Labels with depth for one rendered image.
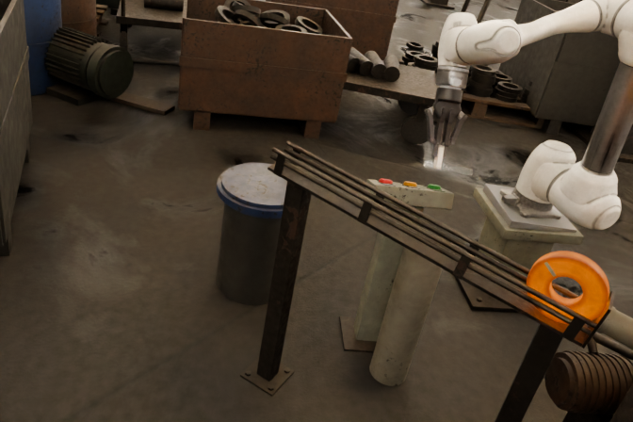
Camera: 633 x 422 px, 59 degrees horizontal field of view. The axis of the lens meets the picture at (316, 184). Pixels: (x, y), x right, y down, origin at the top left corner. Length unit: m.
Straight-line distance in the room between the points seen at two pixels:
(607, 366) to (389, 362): 0.66
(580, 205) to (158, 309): 1.47
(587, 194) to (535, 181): 0.22
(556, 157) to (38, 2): 2.72
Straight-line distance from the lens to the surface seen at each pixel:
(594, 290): 1.25
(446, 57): 1.67
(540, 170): 2.22
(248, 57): 3.16
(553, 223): 2.31
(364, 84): 3.47
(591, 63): 4.43
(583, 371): 1.39
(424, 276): 1.62
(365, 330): 1.97
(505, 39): 1.52
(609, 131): 2.03
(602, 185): 2.09
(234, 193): 1.83
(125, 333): 1.94
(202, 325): 1.97
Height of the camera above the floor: 1.34
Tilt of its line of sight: 28 degrees down
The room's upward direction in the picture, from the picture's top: 11 degrees clockwise
